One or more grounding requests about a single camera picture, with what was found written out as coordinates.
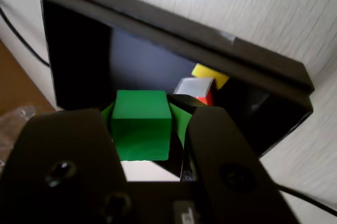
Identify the large brown cardboard box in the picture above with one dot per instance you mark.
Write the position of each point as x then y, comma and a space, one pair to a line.
15, 81

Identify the green wooden cube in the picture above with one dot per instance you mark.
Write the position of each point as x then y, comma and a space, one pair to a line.
142, 126

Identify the black cardboard box tray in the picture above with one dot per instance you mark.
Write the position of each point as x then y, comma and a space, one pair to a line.
79, 63

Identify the yellow wooden cube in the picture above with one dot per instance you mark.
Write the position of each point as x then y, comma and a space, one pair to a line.
208, 75

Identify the red and white carton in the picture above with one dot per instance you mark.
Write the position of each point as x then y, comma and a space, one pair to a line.
193, 87

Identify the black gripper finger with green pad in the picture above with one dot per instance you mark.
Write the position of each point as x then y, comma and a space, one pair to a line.
223, 155
65, 142

